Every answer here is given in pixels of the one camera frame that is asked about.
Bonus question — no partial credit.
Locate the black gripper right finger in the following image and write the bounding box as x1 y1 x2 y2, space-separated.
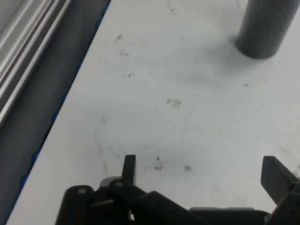
260 156 300 225

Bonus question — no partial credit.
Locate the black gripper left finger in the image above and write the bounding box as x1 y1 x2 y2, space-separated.
55 154 204 225

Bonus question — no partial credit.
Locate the clear plastic jar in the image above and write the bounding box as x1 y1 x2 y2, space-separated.
235 0 300 60

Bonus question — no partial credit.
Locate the aluminium frame rail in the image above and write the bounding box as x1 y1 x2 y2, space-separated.
0 0 71 127

